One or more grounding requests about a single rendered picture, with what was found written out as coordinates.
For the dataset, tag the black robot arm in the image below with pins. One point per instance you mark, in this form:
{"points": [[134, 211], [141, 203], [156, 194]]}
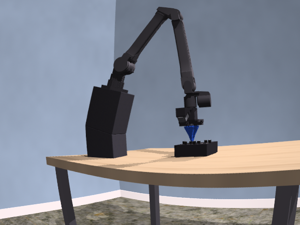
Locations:
{"points": [[125, 65]]}

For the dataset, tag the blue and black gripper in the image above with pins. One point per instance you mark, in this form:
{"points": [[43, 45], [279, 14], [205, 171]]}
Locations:
{"points": [[191, 127]]}

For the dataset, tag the black fader panel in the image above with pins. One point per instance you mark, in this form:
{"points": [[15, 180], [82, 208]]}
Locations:
{"points": [[193, 149]]}

